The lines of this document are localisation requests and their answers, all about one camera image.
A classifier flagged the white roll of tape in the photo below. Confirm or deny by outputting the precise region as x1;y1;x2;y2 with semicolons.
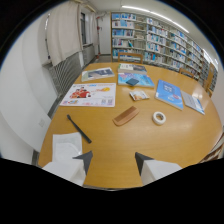
152;111;167;126

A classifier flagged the clear plastic bag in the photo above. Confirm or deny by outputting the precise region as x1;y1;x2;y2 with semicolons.
51;131;83;163

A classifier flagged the black pen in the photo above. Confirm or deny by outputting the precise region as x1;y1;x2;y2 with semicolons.
66;114;93;145

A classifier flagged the brown wooden comb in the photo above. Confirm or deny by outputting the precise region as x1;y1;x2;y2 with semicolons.
112;105;140;127

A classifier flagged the small snack packet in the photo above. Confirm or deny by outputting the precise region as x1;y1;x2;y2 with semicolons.
129;90;150;102

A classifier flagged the grey and blue booklet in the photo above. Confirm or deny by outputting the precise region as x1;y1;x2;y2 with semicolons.
180;90;206;116

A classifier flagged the white poster with red print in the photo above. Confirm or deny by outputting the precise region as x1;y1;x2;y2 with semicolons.
59;82;117;108

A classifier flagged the light blue picture book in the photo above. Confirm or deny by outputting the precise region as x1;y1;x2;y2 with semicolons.
117;72;156;89

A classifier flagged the small dark blue card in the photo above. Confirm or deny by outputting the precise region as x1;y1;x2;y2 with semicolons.
125;77;140;87

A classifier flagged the grey radiator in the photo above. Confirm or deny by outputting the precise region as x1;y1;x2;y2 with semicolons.
49;43;97;99

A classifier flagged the grey magazine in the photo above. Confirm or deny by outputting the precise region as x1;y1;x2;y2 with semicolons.
81;67;116;83

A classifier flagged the wooden chair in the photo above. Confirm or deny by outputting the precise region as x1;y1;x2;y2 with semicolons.
178;67;195;80
116;51;144;65
202;62;216;98

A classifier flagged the green and white book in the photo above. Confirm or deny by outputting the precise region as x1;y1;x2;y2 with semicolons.
117;62;148;75

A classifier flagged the library bookshelf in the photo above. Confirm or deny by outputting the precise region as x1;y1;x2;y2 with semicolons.
110;11;218;87

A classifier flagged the white curtain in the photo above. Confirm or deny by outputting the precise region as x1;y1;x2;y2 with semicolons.
45;0;84;67
85;11;100;47

